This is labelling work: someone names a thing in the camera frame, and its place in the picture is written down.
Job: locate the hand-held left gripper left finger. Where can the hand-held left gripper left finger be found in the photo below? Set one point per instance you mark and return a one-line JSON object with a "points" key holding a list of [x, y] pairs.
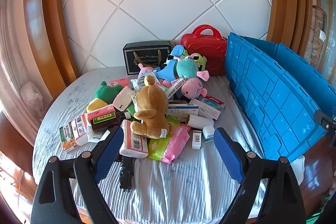
{"points": [[110, 153]]}

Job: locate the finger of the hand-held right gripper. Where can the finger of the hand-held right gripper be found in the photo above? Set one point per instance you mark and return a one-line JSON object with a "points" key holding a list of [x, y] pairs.
{"points": [[325, 123]]}

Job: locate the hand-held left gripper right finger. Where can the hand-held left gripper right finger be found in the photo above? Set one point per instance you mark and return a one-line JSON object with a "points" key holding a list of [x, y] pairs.
{"points": [[228, 155]]}

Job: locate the blue plastic storage crate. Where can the blue plastic storage crate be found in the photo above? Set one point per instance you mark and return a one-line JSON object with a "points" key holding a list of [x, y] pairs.
{"points": [[275, 98]]}

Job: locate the brown bear plush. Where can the brown bear plush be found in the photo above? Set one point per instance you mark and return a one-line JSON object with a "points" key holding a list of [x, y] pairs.
{"points": [[151, 103]]}

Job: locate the flat white packet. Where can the flat white packet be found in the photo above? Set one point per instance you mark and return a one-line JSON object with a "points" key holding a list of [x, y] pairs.
{"points": [[95, 136]]}

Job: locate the pink white tissue pack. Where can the pink white tissue pack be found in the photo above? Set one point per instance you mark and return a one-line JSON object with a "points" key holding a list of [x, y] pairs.
{"points": [[134, 145]]}

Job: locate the black plastic bag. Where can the black plastic bag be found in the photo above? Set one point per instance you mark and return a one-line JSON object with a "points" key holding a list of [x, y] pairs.
{"points": [[127, 171]]}

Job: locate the white green box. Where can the white green box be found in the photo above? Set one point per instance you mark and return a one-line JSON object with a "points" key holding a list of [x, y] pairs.
{"points": [[208, 133]]}

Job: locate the brown medicine bottle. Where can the brown medicine bottle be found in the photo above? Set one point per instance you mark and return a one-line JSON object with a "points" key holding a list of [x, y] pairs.
{"points": [[107, 121]]}

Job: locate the small white barcode box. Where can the small white barcode box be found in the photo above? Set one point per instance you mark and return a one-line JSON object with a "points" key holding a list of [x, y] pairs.
{"points": [[196, 139]]}

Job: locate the white pink carton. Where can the white pink carton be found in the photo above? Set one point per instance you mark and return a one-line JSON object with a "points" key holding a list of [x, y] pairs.
{"points": [[81, 129]]}

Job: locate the red pink tissue pack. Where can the red pink tissue pack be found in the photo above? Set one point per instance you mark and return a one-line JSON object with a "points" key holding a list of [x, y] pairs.
{"points": [[101, 112]]}

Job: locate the green orange carton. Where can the green orange carton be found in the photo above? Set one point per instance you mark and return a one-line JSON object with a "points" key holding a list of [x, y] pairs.
{"points": [[68, 138]]}

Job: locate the lime green wipes packet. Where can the lime green wipes packet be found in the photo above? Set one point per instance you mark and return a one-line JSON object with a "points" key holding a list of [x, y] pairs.
{"points": [[157, 146]]}

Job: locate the teal white medicine box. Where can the teal white medicine box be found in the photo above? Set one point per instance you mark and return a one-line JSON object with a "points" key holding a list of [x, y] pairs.
{"points": [[212, 107]]}

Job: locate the pink wipes packet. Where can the pink wipes packet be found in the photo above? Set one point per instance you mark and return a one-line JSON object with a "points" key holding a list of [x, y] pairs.
{"points": [[176, 145]]}

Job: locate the cream tissue pack pink side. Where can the cream tissue pack pink side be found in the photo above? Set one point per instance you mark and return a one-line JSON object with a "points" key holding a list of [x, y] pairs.
{"points": [[123, 99]]}

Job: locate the green yellow plush toy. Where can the green yellow plush toy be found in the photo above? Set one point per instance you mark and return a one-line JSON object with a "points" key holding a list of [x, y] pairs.
{"points": [[103, 92]]}

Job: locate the long white medicine box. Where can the long white medicine box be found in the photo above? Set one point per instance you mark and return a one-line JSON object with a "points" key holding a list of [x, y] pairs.
{"points": [[195, 103]]}

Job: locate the blue white medicine box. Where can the blue white medicine box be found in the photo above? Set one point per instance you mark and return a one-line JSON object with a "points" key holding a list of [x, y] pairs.
{"points": [[181, 111]]}

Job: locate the white packet with blue print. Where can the white packet with blue print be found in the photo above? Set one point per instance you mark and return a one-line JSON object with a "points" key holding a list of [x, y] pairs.
{"points": [[137, 83]]}

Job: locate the pink pig plush teal dress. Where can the pink pig plush teal dress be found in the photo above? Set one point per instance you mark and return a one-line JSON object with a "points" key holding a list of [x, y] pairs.
{"points": [[191, 86]]}

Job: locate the white box with barcode strip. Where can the white box with barcode strip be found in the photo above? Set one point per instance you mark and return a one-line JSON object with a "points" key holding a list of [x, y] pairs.
{"points": [[176, 87]]}

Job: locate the frosted glass sliding door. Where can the frosted glass sliding door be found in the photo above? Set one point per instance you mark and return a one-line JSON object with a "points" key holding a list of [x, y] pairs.
{"points": [[329, 29]]}

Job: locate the green bag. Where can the green bag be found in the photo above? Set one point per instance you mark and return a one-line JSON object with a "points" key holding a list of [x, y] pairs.
{"points": [[323, 218]]}

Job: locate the pink pig plush blue clothes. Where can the pink pig plush blue clothes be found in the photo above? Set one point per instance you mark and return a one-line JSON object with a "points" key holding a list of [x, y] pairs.
{"points": [[165, 70]]}

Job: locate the light green frog plush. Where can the light green frog plush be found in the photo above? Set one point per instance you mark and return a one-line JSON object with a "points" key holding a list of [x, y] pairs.
{"points": [[198, 60]]}

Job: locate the red toy suitcase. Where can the red toy suitcase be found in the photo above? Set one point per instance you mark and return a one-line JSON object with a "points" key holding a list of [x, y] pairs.
{"points": [[204, 53]]}

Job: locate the black gift box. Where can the black gift box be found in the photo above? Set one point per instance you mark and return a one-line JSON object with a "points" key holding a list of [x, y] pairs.
{"points": [[147, 53]]}

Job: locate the light blue plush toy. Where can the light blue plush toy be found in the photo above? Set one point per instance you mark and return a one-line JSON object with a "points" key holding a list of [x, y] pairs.
{"points": [[178, 50]]}

